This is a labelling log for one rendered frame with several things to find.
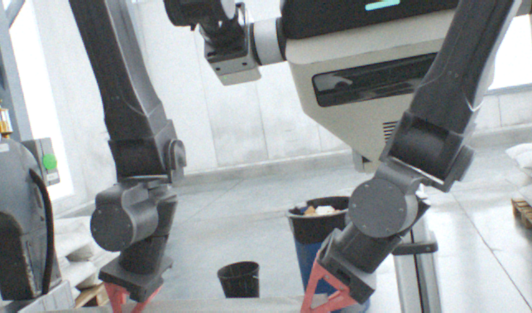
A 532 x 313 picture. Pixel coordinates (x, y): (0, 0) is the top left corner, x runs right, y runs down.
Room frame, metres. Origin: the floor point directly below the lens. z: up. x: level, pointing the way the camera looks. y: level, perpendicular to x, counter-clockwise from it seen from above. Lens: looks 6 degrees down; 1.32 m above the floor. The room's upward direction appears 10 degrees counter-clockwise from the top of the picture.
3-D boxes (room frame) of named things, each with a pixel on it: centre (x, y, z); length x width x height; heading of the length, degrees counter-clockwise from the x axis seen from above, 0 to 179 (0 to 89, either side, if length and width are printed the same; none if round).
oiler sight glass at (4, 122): (0.82, 0.43, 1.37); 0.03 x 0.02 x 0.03; 76
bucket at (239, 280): (3.13, 0.31, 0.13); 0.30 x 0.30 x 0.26
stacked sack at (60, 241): (3.34, 1.68, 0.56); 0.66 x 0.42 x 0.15; 166
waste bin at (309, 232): (2.88, -0.29, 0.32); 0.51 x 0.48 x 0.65; 166
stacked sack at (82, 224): (3.99, 1.77, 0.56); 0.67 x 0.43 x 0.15; 76
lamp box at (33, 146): (0.88, 0.43, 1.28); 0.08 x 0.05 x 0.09; 76
